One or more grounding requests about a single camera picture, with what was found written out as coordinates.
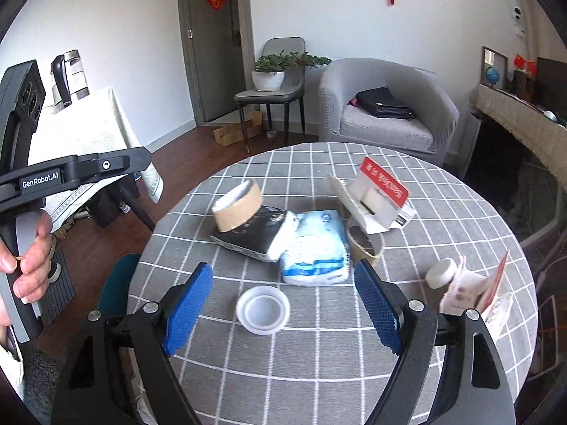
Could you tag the cardboard box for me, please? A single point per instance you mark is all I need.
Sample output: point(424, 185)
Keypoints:
point(230, 135)

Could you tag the small red flags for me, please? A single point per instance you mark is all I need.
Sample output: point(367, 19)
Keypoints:
point(525, 62)

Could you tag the person's grey clothing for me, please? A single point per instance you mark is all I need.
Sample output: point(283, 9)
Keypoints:
point(42, 389)

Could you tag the small blue globe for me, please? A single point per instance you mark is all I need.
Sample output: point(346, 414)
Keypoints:
point(492, 75)

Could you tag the grey dining chair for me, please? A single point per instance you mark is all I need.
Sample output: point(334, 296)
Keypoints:
point(288, 84)

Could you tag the picture frame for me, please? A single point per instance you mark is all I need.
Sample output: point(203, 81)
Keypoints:
point(502, 64)

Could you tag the teal chair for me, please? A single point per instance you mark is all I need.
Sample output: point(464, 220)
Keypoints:
point(117, 283)

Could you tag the brown cardboard tape roll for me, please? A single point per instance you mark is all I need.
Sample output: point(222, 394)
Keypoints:
point(241, 214)

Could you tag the grey armchair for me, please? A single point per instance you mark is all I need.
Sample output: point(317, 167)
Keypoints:
point(398, 135)

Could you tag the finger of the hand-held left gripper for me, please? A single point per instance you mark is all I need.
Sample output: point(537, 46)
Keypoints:
point(119, 161)

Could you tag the black ribbed panel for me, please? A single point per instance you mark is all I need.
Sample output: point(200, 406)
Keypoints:
point(60, 292)

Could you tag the dark table leg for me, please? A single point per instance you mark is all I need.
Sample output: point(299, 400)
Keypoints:
point(141, 212)

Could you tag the desk with beige cloth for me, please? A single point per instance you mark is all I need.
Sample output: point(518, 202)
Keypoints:
point(522, 119)

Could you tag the potted plant white pot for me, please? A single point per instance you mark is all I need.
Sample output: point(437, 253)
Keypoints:
point(268, 79)

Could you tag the black bag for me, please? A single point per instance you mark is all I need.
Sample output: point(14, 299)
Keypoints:
point(383, 102)

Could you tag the grey checked tablecloth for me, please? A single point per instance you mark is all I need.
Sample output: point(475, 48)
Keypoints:
point(310, 363)

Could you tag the black plastic packet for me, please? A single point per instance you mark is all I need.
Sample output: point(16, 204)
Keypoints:
point(252, 234)

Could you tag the white red cardboard package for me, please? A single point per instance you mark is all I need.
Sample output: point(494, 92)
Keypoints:
point(376, 195)

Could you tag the black monitor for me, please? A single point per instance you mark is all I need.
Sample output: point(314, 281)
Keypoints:
point(551, 86)

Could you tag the cream patterned tablecloth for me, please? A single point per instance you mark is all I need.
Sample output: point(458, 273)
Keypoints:
point(97, 124)

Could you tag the blue white tissue packet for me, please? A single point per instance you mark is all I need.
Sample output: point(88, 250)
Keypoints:
point(316, 248)

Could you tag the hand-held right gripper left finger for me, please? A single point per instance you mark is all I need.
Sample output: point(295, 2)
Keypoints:
point(190, 305)

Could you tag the white red carton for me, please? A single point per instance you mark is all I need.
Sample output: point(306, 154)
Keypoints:
point(469, 292)

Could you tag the white security camera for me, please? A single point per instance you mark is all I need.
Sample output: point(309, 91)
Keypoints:
point(517, 14)

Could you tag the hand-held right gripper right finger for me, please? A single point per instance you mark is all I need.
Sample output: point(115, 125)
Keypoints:
point(376, 305)

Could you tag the grey door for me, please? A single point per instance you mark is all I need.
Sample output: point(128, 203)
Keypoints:
point(212, 62)

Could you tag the white plastic lid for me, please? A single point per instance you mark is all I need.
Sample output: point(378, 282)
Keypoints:
point(262, 312)

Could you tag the person's left hand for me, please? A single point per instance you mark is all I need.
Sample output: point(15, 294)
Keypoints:
point(37, 252)

